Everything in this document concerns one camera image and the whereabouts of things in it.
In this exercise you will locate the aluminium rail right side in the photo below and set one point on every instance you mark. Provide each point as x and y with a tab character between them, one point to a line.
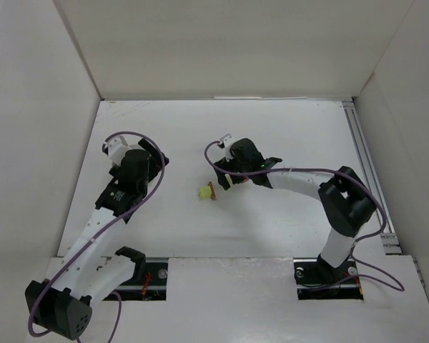
389	238

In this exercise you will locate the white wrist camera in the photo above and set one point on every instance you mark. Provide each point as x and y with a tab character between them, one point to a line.
117	147
225	143

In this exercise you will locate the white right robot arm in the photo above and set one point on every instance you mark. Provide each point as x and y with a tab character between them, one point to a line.
342	195

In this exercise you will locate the yellow lego brick left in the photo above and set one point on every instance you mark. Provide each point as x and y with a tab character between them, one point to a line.
205	192

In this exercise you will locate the yellow lego piece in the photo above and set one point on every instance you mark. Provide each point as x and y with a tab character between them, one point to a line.
229	180

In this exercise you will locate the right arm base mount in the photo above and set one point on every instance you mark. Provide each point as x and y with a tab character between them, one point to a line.
317	280

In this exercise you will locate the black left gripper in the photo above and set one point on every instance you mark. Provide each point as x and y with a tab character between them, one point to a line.
154	157

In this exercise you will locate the brown curved lego piece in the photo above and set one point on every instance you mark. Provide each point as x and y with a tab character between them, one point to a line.
212	191

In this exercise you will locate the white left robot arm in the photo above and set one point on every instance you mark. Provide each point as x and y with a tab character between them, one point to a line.
64	303

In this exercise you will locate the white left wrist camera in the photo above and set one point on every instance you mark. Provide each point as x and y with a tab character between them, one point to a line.
117	147

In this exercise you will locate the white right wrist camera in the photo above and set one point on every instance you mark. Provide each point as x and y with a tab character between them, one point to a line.
225	143

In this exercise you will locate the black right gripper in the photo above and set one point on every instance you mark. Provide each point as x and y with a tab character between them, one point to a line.
224	175

